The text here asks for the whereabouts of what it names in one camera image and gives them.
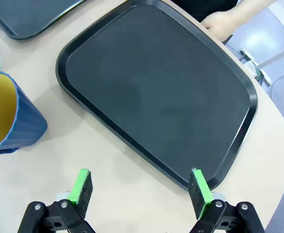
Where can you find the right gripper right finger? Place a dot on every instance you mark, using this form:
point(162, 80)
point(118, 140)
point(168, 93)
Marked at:
point(201, 191)

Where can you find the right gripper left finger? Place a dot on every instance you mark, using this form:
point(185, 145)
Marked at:
point(79, 191)

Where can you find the person's left forearm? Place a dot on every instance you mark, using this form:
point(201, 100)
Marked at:
point(251, 7)

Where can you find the person's left hand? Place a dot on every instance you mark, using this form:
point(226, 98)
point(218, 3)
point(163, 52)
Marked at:
point(220, 24)

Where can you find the blue cup yellow inside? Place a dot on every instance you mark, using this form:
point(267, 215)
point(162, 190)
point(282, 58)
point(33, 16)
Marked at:
point(27, 121)

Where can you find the black plastic serving tray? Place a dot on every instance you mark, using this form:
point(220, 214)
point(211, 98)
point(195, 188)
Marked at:
point(156, 97)
point(30, 14)

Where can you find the white and green floor object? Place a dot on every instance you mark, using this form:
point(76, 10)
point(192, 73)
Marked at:
point(253, 65)

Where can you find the person's black shirt torso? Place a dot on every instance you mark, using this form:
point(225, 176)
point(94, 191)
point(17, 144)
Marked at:
point(200, 7)

